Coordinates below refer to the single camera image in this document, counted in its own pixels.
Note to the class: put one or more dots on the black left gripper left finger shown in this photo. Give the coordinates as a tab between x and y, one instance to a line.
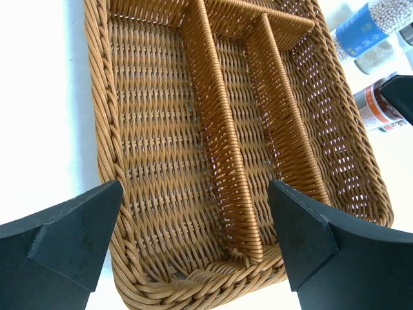
52	259

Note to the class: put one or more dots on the red label spice jar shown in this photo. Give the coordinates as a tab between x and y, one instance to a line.
376	112

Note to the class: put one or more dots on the brown wicker divided basket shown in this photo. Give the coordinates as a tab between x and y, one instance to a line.
198	106

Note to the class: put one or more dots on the blue label white pearl bottle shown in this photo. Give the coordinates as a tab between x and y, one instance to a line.
373	23

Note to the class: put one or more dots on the grey cap salt grinder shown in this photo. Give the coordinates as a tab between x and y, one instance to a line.
384	55

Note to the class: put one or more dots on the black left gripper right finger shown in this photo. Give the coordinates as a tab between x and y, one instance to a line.
335	260

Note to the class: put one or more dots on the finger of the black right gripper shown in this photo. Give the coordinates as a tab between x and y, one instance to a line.
397	92

